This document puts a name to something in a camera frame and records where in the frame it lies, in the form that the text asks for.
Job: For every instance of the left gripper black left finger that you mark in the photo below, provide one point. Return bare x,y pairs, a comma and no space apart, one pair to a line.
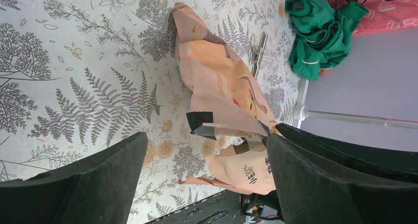
98,189

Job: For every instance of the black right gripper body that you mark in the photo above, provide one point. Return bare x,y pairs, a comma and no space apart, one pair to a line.
261,207

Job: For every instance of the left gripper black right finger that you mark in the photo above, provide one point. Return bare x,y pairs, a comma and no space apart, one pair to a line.
325,181

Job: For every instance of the pink cat litter bag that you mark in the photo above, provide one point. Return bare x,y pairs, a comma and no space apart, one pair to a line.
226,101

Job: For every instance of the brown bag sealing clip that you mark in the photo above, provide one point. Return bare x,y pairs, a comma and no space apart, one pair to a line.
256,54

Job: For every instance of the green sweatshirt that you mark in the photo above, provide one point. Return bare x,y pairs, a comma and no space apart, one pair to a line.
323,34

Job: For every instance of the pink patterned jacket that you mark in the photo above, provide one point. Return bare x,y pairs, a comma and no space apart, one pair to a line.
384,15

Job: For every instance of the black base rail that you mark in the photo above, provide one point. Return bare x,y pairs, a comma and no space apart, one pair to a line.
221,208

